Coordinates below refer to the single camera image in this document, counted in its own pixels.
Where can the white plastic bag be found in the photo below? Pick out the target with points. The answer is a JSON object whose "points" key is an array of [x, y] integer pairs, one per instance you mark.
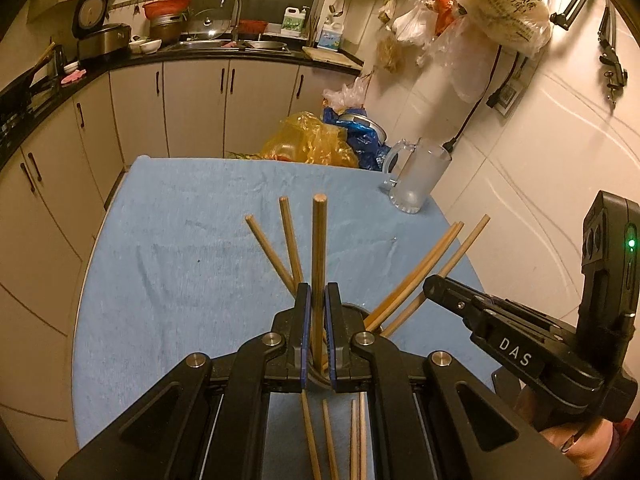
{"points": [[345, 95]]}

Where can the black kitchen countertop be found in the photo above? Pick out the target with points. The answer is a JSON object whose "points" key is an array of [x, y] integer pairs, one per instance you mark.
{"points": [[200, 55]]}

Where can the green label detergent bottle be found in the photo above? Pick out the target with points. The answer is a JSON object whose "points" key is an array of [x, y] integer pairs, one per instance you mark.
{"points": [[295, 22]]}

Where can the person's right hand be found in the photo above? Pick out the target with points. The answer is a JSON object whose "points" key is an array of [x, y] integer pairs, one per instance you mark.
{"points": [[580, 445]]}

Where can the small white bowl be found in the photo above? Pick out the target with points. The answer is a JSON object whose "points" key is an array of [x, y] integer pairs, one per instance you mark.
{"points": [[151, 45], [136, 46]]}

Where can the steel faucet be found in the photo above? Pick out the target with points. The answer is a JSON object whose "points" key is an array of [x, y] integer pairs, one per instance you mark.
{"points": [[235, 27]]}

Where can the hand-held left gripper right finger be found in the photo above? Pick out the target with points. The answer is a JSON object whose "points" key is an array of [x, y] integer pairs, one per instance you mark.
{"points": [[331, 340]]}

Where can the blue plastic bag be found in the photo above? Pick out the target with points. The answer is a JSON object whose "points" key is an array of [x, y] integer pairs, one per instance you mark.
{"points": [[362, 147]]}

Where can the black chopstick holder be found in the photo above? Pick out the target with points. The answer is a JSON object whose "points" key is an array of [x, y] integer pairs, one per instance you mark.
{"points": [[357, 309]]}

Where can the white kitchen base cabinets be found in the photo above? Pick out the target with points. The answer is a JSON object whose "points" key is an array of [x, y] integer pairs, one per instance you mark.
{"points": [[190, 105]]}

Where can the steel sink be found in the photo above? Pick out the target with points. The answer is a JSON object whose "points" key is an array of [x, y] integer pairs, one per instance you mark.
{"points": [[210, 45]]}

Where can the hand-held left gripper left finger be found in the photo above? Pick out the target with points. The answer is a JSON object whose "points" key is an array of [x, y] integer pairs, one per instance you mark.
{"points": [[303, 335]]}

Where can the brown cooking pot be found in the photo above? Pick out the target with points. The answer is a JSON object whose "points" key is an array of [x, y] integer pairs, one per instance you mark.
{"points": [[165, 30]]}

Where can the black wok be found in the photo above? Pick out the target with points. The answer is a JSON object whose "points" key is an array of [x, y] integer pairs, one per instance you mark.
{"points": [[20, 92]]}

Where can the frosted glass mug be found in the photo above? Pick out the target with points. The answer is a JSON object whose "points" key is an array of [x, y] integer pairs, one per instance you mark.
{"points": [[417, 180]]}

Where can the steel basin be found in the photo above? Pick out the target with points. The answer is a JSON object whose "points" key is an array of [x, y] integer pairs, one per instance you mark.
{"points": [[367, 125]]}

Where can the blue label detergent bottle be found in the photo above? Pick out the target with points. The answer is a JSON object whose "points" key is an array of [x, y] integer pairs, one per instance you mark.
{"points": [[330, 36]]}

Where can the wooden cutting board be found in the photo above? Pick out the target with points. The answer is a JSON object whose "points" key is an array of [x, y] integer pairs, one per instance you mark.
{"points": [[332, 56]]}

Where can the long wooden chopstick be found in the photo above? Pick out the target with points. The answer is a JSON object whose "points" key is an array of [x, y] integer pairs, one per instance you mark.
{"points": [[310, 435], [320, 240], [425, 261], [291, 240], [270, 255], [354, 440], [363, 440], [329, 440], [465, 241]]}

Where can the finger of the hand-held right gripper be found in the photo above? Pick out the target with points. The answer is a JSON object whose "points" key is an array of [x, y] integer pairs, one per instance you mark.
{"points": [[445, 292]]}

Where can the hanging clear plastic bag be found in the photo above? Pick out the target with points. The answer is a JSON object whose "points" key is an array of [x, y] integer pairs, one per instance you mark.
{"points": [[425, 15]]}

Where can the pink cloth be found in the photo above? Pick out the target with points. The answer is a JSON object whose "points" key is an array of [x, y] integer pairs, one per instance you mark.
{"points": [[72, 76]]}

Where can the rice cooker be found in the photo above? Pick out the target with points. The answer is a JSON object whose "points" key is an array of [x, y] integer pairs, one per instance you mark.
{"points": [[102, 40]]}

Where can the printed bag of flatbread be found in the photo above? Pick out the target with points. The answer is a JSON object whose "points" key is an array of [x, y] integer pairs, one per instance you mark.
{"points": [[505, 5]]}

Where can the red bowl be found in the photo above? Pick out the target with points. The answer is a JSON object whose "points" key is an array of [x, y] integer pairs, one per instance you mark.
{"points": [[252, 26]]}

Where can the yellow plastic bag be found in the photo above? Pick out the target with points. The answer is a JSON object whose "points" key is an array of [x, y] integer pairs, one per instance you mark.
{"points": [[305, 142]]}

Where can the hanging brown dried bundle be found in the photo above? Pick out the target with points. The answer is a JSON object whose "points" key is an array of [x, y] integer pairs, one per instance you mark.
{"points": [[392, 52]]}

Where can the blue tablecloth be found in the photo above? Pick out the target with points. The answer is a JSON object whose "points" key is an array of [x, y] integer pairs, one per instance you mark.
{"points": [[175, 285]]}

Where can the glass pot lid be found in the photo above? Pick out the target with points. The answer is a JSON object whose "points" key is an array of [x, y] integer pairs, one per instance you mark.
{"points": [[210, 24]]}

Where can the wall outlet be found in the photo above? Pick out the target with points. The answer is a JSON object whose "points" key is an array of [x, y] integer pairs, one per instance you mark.
{"points": [[507, 97]]}

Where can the red basin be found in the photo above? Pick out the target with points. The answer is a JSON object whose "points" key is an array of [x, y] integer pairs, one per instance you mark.
{"points": [[167, 8]]}

